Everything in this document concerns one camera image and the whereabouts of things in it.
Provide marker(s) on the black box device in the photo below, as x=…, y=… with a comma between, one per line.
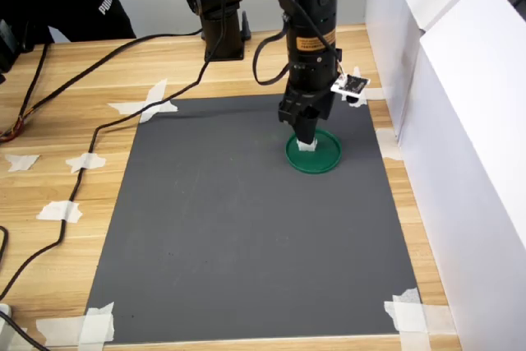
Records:
x=7, y=47

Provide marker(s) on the dark grey mat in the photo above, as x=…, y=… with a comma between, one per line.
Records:
x=246, y=223

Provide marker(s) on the round green lid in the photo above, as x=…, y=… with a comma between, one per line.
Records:
x=324, y=158

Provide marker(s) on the small white plastic terminal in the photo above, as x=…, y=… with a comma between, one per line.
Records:
x=306, y=147

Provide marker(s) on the white partition panel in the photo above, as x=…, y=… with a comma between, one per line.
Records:
x=472, y=162
x=390, y=38

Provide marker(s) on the small white wrist camera board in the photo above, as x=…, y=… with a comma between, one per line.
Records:
x=353, y=84

